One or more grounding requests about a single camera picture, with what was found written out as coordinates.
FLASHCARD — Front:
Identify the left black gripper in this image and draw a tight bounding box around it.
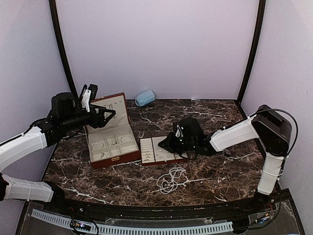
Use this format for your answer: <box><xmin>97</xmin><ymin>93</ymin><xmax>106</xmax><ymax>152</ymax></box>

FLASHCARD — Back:
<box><xmin>62</xmin><ymin>103</ymin><xmax>116</xmax><ymax>131</ymax></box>

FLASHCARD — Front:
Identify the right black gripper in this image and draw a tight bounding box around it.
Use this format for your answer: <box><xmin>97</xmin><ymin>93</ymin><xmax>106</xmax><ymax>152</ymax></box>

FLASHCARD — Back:
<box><xmin>158</xmin><ymin>131</ymin><xmax>196</xmax><ymax>156</ymax></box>

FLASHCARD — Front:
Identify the small red jewelry tray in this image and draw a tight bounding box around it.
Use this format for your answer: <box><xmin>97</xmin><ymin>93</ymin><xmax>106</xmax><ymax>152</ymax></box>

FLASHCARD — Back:
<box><xmin>140</xmin><ymin>136</ymin><xmax>187</xmax><ymax>166</ymax></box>

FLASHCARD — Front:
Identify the large red jewelry box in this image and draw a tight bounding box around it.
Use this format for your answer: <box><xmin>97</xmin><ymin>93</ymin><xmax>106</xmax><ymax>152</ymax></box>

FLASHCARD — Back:
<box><xmin>85</xmin><ymin>93</ymin><xmax>141</xmax><ymax>169</ymax></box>

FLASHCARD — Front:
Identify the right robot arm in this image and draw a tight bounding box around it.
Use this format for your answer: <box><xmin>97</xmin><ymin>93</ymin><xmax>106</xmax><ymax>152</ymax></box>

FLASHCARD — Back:
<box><xmin>158</xmin><ymin>105</ymin><xmax>296</xmax><ymax>212</ymax></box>

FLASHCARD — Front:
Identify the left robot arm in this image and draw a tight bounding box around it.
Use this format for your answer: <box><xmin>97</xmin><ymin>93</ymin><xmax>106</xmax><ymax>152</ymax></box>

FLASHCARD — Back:
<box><xmin>0</xmin><ymin>89</ymin><xmax>116</xmax><ymax>213</ymax></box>

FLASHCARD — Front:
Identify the light blue faceted cup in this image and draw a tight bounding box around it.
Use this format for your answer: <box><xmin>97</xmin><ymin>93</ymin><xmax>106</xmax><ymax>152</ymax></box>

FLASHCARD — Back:
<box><xmin>135</xmin><ymin>90</ymin><xmax>155</xmax><ymax>107</ymax></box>

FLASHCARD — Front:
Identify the long white pearl necklace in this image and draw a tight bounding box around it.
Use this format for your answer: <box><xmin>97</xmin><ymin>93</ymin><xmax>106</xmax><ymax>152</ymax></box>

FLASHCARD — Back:
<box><xmin>156</xmin><ymin>167</ymin><xmax>188</xmax><ymax>195</ymax></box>

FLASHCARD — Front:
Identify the white cable duct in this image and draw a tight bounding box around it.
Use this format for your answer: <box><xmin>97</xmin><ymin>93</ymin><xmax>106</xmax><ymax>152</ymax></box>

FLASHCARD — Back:
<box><xmin>31</xmin><ymin>209</ymin><xmax>234</xmax><ymax>235</ymax></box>

